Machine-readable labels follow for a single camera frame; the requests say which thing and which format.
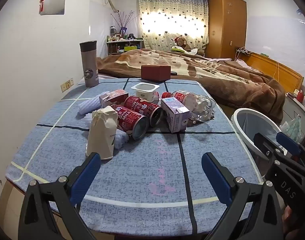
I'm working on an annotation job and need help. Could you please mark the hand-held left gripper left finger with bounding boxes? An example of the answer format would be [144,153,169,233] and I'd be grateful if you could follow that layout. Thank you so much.
[18,152,101,240]

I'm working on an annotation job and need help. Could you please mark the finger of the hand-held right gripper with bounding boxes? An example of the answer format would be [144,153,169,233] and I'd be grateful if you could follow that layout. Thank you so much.
[276,131,304,157]
[254,132,289,167]

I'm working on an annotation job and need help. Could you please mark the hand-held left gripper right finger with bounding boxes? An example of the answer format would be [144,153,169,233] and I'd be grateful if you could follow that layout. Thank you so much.
[201,152,284,240]

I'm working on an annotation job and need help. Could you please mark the white trash bin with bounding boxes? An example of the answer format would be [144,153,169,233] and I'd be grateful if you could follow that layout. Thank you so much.
[230,107,290,178]

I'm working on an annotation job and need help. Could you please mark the beige paper cup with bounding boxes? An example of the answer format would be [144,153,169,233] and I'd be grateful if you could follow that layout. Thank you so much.
[86,106,118,160]

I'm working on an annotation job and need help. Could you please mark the red drink can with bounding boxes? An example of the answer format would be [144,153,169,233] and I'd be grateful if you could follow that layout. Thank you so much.
[110,104,150,140]
[124,95,164,127]

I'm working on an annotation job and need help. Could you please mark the clear bottle red cap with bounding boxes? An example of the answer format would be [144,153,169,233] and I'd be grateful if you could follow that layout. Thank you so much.
[162,90,216,123]

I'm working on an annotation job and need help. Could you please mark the purple drink carton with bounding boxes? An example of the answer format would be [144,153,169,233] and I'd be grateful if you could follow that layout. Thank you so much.
[161,97,190,133]

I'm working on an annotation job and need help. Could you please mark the red white drink carton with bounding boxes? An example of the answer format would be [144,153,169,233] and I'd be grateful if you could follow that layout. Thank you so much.
[99,89,129,109]

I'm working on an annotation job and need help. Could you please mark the white yogurt cup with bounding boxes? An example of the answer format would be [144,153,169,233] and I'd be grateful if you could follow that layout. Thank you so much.
[131,82,160,105]

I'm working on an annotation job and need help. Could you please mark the person's right hand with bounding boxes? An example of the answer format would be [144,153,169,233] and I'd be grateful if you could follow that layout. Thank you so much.
[282,204,296,230]

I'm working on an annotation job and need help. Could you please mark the green printed plastic bag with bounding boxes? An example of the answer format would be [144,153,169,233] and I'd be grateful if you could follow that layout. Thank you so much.
[284,117,303,143]

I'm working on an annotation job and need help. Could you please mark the grey nightstand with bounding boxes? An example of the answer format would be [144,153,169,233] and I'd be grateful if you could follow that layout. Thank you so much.
[282,94,305,145]

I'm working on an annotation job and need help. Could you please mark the white quilted cloth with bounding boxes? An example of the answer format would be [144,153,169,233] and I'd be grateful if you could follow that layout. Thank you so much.
[84,112,130,151]

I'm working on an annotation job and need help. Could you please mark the blue checked tablecloth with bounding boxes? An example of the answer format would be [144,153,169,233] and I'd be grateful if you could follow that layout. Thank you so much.
[6,77,264,237]

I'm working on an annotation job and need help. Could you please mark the white foam net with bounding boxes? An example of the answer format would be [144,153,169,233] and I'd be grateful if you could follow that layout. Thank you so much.
[78,91,104,115]

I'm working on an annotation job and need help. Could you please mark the wooden headboard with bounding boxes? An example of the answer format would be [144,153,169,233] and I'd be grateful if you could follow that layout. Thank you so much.
[234,45,304,95]

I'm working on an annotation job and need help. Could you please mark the brown printed blanket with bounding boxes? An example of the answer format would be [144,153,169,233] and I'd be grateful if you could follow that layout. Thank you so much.
[96,48,286,123]

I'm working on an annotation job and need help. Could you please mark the grey thermos flask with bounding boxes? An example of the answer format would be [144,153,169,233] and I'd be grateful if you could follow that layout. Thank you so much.
[79,40,100,88]

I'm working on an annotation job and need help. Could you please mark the dark red box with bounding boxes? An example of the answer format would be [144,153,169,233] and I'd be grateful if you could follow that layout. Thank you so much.
[141,65,171,82]

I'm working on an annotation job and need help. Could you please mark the wooden wardrobe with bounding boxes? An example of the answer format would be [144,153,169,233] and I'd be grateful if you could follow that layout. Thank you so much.
[205,0,247,60]

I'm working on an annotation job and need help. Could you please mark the cluttered white shelf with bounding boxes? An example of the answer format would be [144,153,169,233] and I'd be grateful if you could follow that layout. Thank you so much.
[106,39,144,55]

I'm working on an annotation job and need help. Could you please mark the brown teddy bear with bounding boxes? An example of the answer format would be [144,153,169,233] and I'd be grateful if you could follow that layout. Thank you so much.
[174,36,193,52]

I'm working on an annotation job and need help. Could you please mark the purple flower branches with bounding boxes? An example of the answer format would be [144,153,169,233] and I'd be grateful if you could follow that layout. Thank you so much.
[111,10,140,35]

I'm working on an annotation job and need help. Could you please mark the heart print curtain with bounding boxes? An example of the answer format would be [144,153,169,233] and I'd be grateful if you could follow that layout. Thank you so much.
[137,0,209,52]

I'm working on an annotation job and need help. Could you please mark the yellow wall socket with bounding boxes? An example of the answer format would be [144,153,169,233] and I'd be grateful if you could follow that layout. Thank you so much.
[61,79,75,92]

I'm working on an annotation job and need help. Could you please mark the square wall mirror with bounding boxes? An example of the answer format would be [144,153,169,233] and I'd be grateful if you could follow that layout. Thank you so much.
[39,0,67,15]

